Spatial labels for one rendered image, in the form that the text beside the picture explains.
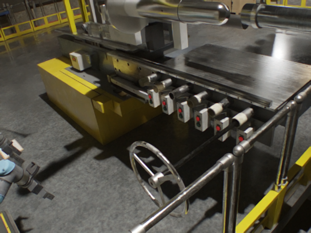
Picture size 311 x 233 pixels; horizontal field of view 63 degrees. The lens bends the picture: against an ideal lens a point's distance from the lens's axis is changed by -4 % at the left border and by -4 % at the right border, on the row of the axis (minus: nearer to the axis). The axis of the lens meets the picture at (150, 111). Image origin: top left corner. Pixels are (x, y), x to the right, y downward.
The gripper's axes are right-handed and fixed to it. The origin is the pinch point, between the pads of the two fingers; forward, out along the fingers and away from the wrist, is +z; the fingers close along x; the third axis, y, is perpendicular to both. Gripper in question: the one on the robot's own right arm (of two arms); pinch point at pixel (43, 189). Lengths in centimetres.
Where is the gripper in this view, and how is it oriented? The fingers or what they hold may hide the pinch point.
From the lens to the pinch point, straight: 152.7
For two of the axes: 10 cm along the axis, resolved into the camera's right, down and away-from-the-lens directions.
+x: 7.6, 3.6, -5.4
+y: -5.8, 7.5, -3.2
